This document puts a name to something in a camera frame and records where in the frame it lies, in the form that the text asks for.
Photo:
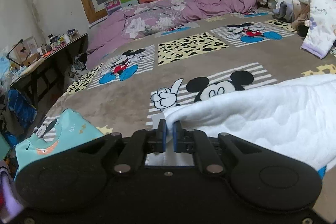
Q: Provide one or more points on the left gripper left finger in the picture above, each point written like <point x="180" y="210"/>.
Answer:
<point x="141" y="143"/>

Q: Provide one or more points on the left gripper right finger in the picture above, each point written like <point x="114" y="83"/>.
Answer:
<point x="197" y="143"/>

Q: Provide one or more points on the white quilted jacket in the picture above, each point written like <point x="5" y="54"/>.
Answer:
<point x="295" y="118"/>

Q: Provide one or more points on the brown Mickey Mouse blanket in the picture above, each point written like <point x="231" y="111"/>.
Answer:
<point x="148" y="76"/>

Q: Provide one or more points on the teal cartoon shirt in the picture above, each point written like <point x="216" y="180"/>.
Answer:
<point x="66" y="131"/>

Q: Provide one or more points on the dark wooden side table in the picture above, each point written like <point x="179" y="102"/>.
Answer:
<point x="49" y="72"/>

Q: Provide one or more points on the blue denim garment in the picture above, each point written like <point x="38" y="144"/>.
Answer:
<point x="25" y="112"/>

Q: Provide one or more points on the purple floral duvet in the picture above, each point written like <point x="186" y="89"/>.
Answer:
<point x="128" y="24"/>

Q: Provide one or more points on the framed picture on table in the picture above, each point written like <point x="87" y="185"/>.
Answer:
<point x="24" y="53"/>

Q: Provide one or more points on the white floral pajama garment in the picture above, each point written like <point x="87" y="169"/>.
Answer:
<point x="320" y="36"/>

